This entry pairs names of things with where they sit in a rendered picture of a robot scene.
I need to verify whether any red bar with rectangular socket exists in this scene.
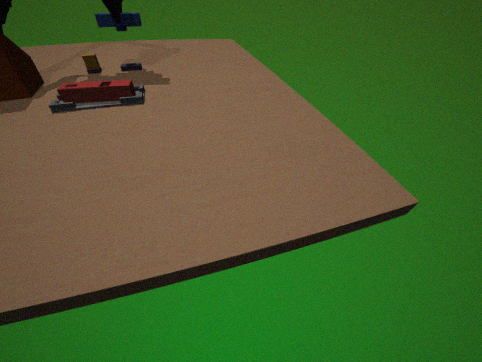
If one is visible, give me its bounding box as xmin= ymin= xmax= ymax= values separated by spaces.
xmin=57 ymin=80 xmax=136 ymax=104

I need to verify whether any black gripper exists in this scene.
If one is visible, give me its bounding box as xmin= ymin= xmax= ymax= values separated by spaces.
xmin=102 ymin=0 xmax=123 ymax=24

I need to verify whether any yellow rectangular block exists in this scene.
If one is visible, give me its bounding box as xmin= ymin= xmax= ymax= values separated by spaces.
xmin=82 ymin=53 xmax=100 ymax=69

